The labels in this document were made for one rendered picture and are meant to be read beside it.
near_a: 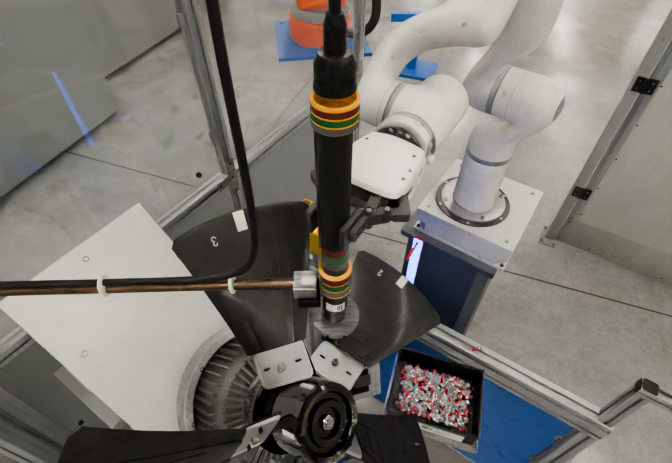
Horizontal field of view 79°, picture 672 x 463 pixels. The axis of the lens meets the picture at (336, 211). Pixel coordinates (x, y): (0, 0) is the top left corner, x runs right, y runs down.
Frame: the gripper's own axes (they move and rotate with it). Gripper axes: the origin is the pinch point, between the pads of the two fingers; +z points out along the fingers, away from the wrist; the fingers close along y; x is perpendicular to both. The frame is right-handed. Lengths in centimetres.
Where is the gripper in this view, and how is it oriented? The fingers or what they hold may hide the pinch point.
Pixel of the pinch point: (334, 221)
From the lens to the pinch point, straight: 46.1
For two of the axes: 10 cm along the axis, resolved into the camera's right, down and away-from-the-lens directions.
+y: -8.4, -3.9, 3.8
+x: 0.0, -7.0, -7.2
